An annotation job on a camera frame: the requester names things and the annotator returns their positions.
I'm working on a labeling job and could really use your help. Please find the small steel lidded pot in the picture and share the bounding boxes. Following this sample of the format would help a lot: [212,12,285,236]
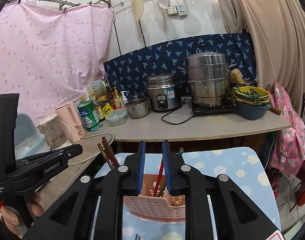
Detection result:
[125,95,151,119]

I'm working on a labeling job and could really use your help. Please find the green milk powder can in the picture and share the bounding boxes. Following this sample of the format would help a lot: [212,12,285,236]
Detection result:
[77,101,101,132]

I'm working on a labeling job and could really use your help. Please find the navy floral cloth backdrop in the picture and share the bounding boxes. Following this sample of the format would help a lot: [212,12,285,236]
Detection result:
[104,32,257,99]

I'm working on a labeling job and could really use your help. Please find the ginger root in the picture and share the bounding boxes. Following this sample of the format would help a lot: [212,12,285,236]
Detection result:
[230,69,244,84]

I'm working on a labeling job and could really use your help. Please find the stacked blue yellow bowls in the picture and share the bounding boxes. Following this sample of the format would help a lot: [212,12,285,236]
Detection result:
[232,86,270,120]

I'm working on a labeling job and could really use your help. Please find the white paper box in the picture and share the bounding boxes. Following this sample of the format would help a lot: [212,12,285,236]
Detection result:
[85,79,107,98]

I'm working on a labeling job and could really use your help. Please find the stacked steel steamer pot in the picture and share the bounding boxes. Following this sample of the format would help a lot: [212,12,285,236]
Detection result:
[184,52,230,107]

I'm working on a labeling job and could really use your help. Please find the hanging wooden cutting board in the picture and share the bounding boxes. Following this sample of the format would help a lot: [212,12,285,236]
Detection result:
[131,0,144,23]

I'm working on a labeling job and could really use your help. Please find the person's left hand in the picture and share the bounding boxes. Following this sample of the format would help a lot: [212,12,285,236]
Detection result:
[0,192,44,239]

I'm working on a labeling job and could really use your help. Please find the wall power socket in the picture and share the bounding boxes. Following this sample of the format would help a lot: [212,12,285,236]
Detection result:
[167,4,188,17]

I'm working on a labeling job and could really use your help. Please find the pink perforated utensil basket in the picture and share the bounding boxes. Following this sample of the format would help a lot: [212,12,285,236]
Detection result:
[124,174,186,222]

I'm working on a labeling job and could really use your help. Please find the pink electric kettle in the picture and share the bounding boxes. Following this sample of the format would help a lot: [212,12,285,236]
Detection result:
[55,102,86,142]

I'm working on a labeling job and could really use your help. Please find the silver rice cooker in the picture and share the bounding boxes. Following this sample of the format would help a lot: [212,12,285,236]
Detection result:
[146,73,182,112]

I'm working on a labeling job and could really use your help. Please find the brown chopstick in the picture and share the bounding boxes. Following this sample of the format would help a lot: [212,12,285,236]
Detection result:
[101,137,120,168]

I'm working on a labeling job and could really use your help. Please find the maroon chopstick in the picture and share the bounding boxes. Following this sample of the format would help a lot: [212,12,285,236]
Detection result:
[97,143,114,169]

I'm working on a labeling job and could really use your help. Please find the clear food container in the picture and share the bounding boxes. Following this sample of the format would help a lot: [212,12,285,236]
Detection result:
[106,108,127,127]

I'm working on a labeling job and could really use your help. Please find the dark green chopstick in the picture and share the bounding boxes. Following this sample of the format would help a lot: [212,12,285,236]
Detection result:
[157,184,166,197]

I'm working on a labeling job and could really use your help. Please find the white plastic storage bin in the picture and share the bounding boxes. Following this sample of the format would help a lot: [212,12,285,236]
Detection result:
[14,113,50,160]

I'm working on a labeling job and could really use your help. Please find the beige curtain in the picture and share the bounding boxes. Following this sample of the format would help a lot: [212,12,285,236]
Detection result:
[218,0,305,112]

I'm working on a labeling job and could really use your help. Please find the clear blender jar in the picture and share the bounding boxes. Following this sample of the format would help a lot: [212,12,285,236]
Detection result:
[39,113,67,149]

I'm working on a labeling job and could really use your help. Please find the pink floral apron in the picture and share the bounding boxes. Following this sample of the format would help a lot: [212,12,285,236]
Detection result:
[269,83,305,177]

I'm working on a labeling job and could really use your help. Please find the blue planet pattern tablecloth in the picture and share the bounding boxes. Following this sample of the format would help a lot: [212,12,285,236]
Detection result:
[93,146,282,240]

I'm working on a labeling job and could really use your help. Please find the black induction cooktop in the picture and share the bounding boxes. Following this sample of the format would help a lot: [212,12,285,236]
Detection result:
[192,100,236,116]

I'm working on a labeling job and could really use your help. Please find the pink dotted curtain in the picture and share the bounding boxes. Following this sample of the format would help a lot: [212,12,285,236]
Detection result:
[0,2,114,123]

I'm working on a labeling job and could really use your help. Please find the red chopstick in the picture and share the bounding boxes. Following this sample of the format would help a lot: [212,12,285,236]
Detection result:
[153,161,164,197]

